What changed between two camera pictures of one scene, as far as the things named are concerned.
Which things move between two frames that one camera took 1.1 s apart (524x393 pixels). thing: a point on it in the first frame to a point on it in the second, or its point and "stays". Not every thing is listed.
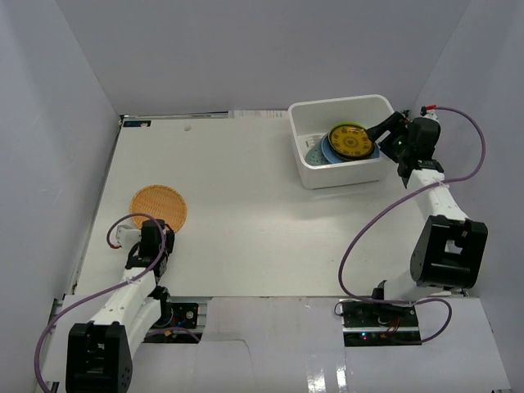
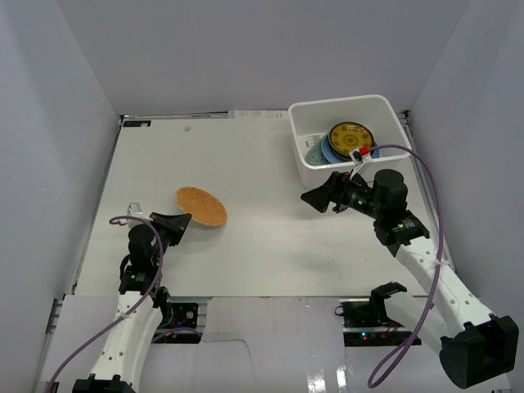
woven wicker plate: [161, 201] to [202, 205]
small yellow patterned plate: [350, 141] stays
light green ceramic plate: [315, 156] stays
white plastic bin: [312, 120] stays
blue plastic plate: [327, 154] stays
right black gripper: [394, 124] to [336, 188]
